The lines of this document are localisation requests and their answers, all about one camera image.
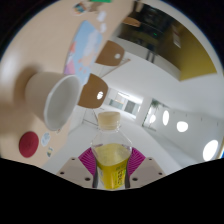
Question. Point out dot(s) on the round ceiling lights group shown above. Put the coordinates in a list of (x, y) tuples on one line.
[(210, 150)]

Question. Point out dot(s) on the flat round red coaster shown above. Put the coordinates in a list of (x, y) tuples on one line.
[(29, 144)]

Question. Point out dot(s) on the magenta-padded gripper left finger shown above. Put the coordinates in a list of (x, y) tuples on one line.
[(74, 170)]

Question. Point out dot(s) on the light blue printed sheet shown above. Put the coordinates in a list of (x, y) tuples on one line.
[(85, 46)]

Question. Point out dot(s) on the white paper card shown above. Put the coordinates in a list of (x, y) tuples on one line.
[(103, 27), (101, 16)]

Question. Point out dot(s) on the white ceramic mug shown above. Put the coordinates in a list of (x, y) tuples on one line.
[(38, 93)]

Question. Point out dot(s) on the wooden chair with round hole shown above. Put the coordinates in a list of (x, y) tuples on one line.
[(108, 55), (90, 95)]

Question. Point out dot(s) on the small multicoloured object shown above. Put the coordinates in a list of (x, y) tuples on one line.
[(80, 8)]

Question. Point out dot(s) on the green potted plant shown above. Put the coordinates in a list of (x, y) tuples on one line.
[(156, 106)]

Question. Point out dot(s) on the small colourful card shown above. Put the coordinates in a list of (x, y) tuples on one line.
[(45, 139)]

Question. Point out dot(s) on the small wooden chair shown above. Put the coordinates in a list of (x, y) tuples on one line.
[(131, 22)]

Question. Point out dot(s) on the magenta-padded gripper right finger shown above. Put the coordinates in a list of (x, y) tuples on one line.
[(149, 170)]

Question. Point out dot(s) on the yellow-labelled clear drink bottle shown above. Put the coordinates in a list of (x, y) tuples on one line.
[(111, 160)]

